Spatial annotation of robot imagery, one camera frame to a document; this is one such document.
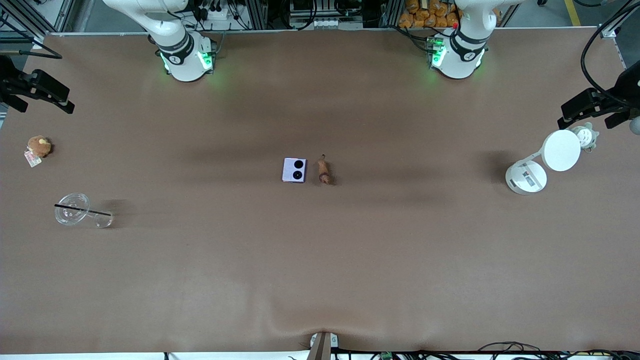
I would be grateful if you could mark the brown plush toy with tag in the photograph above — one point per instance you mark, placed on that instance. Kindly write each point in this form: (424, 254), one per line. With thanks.
(38, 146)

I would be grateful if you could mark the aluminium frame profile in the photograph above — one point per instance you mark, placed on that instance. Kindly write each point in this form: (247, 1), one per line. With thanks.
(30, 17)
(617, 22)

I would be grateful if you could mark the brown lion statue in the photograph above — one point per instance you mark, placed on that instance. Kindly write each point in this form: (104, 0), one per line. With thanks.
(324, 171)

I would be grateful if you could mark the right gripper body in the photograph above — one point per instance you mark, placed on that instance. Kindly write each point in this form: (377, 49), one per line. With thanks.
(7, 76)

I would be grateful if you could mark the black drinking straw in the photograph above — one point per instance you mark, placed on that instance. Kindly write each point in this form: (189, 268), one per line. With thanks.
(95, 212)

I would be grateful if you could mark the clear plastic cup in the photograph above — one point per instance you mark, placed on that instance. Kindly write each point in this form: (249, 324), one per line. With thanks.
(72, 209)

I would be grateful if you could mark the bag of orange snacks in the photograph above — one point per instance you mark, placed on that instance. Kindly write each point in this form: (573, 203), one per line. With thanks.
(425, 15)

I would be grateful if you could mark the brown table cover mat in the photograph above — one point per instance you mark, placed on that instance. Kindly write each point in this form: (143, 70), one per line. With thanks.
(320, 260)

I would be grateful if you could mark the aluminium camera mount post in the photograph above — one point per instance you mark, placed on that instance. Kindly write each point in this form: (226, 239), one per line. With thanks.
(321, 347)

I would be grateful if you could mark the white connector strip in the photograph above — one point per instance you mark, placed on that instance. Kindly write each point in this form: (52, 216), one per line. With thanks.
(325, 23)

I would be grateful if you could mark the lilac flip phone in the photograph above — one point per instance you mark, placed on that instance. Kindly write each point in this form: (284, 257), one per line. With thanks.
(294, 170)

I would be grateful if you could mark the small white grey figurine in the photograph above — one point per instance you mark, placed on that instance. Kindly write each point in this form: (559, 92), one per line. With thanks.
(585, 136)

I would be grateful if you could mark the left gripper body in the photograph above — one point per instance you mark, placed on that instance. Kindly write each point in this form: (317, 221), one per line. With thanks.
(628, 86)

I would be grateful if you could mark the white desk lamp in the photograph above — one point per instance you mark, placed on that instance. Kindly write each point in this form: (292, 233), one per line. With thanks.
(561, 150)

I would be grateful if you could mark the white power strip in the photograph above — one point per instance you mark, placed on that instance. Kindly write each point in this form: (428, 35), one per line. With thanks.
(219, 12)

